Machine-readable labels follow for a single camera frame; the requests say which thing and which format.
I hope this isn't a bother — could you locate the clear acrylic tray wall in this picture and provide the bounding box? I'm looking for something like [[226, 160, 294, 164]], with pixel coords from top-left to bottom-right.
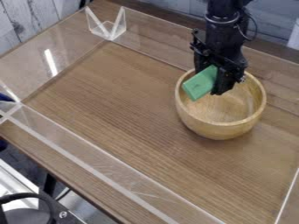
[[0, 2, 299, 224]]

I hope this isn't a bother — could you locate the black table leg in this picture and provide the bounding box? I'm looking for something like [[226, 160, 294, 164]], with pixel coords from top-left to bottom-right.
[[43, 174, 58, 197]]

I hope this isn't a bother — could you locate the green rectangular block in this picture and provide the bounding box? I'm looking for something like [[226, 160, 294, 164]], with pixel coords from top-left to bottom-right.
[[182, 66, 218, 102]]

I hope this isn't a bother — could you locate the black cable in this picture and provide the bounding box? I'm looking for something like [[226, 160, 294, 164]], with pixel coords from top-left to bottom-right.
[[0, 192, 61, 224]]

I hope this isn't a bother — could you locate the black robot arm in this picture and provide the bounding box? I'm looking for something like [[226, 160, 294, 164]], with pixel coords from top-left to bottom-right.
[[191, 0, 257, 95]]

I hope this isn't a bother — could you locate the brown wooden bowl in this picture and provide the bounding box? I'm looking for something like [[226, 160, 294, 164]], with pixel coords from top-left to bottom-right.
[[174, 70, 267, 140]]

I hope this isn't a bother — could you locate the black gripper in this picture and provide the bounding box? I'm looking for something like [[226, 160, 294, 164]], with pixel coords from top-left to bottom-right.
[[191, 12, 249, 95]]

